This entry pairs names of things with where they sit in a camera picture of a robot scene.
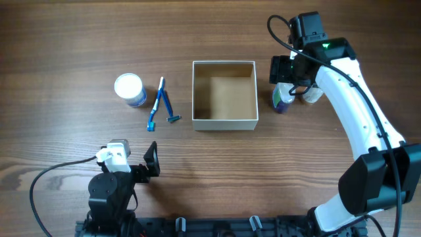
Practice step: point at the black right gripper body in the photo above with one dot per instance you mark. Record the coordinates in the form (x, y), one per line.
(285, 71)

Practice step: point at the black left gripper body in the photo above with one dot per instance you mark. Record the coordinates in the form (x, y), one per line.
(139, 174)

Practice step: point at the white squeeze tube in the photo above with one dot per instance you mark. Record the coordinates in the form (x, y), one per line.
(312, 96)

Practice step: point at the white lidded blue jar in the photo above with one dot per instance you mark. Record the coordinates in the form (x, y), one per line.
(130, 88)

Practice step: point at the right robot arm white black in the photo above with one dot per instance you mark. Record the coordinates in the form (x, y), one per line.
(385, 170)

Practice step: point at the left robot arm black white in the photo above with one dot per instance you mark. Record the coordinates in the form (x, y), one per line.
(110, 191)

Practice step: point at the blue white toothbrush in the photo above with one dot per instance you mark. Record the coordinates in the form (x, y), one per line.
(151, 124)

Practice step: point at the blue disposable razor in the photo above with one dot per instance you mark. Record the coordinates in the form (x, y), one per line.
(171, 117)

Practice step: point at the open beige cardboard box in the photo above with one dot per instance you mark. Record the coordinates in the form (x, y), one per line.
(224, 95)

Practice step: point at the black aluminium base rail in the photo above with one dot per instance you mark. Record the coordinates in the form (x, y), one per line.
(292, 225)

